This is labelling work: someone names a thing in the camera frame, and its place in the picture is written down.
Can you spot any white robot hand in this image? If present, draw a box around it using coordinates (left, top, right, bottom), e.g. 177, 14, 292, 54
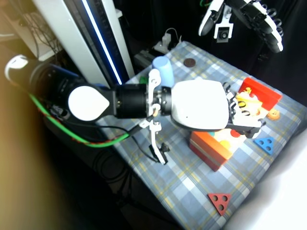
198, 0, 284, 54
170, 80, 267, 139

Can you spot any orange fruit toy cupcake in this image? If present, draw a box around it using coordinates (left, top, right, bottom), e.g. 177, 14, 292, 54
236, 92, 266, 118

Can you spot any light blue plastic cup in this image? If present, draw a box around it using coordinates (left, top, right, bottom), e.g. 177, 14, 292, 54
152, 56, 175, 88

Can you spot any blue triangle block with holes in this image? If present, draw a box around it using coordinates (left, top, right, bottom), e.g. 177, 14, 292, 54
253, 137, 276, 156

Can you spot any white power adapter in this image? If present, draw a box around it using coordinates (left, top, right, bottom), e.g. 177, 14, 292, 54
153, 28, 184, 55

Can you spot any blue plaid tablecloth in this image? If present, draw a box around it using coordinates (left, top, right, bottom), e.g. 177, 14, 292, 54
95, 41, 302, 230

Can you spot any red triangle block with holes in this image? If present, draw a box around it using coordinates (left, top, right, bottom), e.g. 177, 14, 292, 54
207, 193, 232, 216

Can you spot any white column with blue strip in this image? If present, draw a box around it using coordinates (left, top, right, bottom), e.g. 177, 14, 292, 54
32, 0, 135, 87

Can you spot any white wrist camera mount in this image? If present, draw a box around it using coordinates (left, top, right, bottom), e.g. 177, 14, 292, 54
139, 68, 170, 166
213, 4, 235, 44

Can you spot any orange ring block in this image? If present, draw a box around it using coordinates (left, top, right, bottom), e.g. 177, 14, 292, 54
267, 109, 281, 121

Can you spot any grey metal bracket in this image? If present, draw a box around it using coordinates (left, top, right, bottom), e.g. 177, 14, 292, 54
133, 49, 156, 70

